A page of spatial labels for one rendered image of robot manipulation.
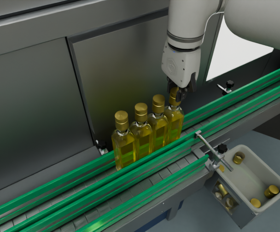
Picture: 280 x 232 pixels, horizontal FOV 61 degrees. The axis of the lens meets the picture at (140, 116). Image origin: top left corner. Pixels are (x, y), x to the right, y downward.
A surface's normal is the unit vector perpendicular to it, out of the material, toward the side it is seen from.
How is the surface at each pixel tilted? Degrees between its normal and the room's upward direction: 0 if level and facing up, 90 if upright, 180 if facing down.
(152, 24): 90
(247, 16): 83
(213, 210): 0
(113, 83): 90
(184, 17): 90
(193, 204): 0
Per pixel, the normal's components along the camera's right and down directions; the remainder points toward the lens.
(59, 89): 0.51, 0.64
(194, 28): 0.22, 0.73
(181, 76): -0.80, 0.44
